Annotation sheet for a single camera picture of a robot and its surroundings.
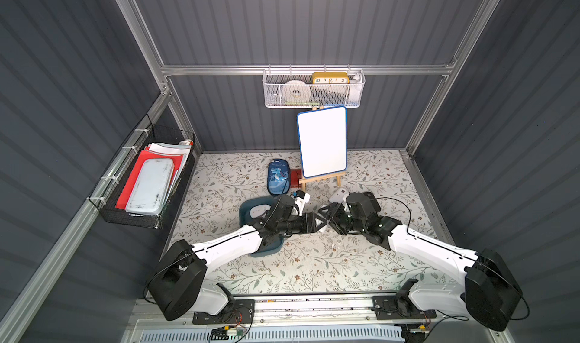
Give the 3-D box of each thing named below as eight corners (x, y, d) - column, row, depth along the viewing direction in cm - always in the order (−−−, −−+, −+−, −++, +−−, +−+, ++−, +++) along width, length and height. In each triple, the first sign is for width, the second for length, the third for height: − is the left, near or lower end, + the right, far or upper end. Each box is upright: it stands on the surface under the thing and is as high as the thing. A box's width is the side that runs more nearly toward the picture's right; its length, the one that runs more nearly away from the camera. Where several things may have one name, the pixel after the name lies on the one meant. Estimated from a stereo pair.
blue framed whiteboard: (303, 188, 108) (305, 134, 81) (297, 168, 116) (297, 112, 89) (343, 181, 111) (357, 125, 84) (334, 161, 119) (345, 106, 92)
